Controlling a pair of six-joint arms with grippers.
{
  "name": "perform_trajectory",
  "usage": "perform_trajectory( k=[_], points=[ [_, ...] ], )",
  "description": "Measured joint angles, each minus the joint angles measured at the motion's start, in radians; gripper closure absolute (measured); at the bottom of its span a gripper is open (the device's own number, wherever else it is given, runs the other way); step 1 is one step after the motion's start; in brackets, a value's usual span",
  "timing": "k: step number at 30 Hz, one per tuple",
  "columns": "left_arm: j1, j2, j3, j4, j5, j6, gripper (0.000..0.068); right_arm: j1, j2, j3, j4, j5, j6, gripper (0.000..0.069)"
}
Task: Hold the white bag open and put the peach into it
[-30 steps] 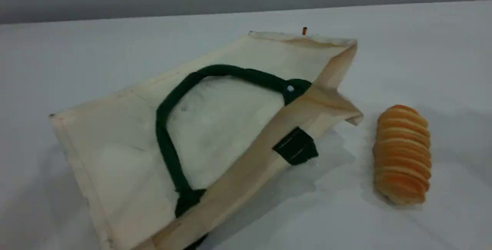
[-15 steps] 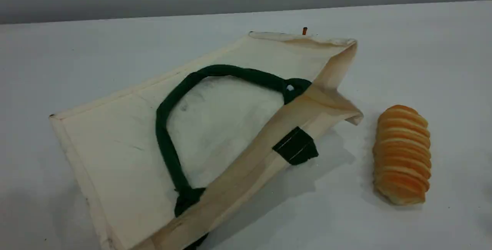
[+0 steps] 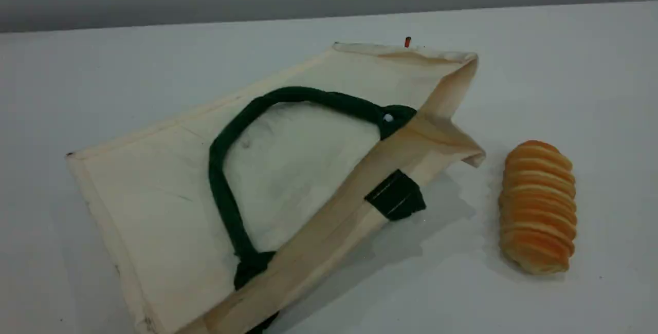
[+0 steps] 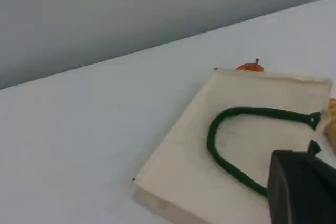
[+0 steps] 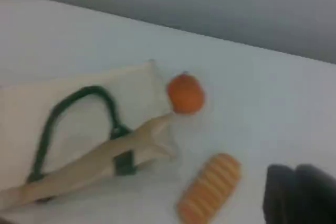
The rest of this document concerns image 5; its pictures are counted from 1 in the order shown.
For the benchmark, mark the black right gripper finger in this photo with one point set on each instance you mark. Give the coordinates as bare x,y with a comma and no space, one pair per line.
317,197
279,197

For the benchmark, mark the striped golden bread roll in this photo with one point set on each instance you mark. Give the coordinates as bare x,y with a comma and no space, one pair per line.
210,187

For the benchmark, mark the orange pear-shaped toy fruit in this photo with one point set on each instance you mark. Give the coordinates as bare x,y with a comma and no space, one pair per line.
186,94

